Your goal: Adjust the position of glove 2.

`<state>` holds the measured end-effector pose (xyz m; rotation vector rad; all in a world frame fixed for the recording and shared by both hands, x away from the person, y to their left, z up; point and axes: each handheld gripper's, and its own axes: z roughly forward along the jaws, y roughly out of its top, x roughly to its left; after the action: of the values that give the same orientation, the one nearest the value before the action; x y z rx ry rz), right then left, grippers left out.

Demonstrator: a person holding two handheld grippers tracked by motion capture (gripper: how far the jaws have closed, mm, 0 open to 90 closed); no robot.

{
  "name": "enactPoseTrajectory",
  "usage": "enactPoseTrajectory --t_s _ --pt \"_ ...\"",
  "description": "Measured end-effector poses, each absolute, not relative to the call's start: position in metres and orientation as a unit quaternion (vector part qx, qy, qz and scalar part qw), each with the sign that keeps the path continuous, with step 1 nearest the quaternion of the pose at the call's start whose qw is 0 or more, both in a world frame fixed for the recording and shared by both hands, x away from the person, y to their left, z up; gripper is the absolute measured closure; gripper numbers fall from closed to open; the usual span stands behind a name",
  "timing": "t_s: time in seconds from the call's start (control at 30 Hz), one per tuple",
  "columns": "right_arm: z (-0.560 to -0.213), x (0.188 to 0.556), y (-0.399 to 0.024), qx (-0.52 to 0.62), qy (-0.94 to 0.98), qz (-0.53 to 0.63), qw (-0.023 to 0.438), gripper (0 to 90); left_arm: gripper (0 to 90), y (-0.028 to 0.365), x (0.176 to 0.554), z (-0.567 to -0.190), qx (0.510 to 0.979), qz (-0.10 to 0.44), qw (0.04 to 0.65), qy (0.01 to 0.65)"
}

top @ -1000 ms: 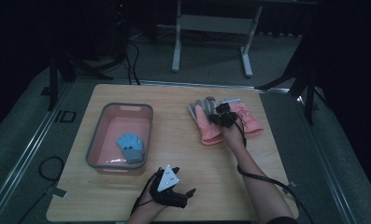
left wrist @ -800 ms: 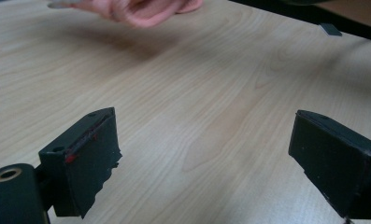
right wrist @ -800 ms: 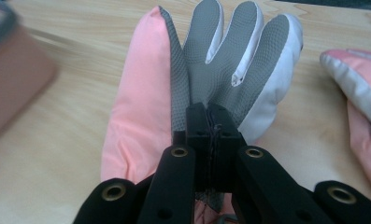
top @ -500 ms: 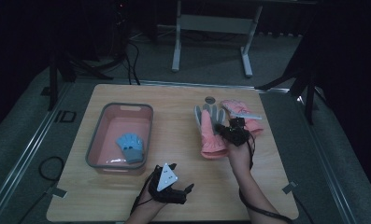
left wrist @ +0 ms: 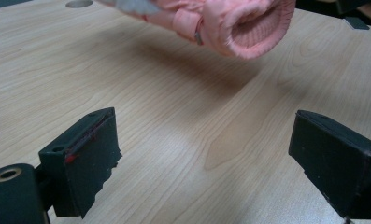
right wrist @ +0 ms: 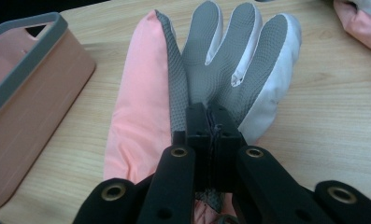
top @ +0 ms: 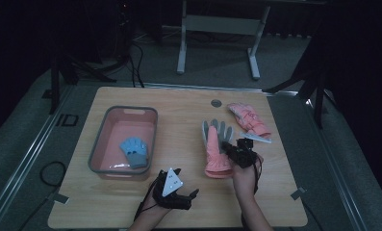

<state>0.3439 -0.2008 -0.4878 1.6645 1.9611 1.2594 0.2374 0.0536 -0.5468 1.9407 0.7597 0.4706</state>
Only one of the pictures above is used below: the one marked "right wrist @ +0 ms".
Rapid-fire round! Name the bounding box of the pink patterned ski glove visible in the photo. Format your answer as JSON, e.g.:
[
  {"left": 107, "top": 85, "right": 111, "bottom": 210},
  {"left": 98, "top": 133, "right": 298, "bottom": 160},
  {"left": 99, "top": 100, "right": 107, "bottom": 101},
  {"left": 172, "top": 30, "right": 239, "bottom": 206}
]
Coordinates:
[{"left": 333, "top": 0, "right": 371, "bottom": 55}]

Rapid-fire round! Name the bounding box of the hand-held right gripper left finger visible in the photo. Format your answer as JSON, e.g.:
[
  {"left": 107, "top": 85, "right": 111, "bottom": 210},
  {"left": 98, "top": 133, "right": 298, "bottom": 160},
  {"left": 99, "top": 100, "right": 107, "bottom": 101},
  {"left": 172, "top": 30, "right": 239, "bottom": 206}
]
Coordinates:
[{"left": 136, "top": 102, "right": 213, "bottom": 224}]

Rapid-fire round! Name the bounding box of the pink basin with grey rim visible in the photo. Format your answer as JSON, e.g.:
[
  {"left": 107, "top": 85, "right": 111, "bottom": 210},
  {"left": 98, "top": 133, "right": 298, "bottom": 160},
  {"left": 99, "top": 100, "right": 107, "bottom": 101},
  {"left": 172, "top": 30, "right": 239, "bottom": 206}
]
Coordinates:
[{"left": 0, "top": 11, "right": 97, "bottom": 213}]

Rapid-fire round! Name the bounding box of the pink glove with grey palm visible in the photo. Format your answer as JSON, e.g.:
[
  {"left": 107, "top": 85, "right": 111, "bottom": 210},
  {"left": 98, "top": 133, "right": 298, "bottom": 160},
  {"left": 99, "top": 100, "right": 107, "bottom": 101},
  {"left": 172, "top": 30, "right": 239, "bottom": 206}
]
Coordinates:
[{"left": 103, "top": 0, "right": 303, "bottom": 224}]

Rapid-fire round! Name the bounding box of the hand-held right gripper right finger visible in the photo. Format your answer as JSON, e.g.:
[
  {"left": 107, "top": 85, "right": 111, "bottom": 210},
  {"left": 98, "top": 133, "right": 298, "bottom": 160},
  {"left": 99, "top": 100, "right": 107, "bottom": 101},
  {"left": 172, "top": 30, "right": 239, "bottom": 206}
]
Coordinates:
[{"left": 208, "top": 103, "right": 337, "bottom": 224}]

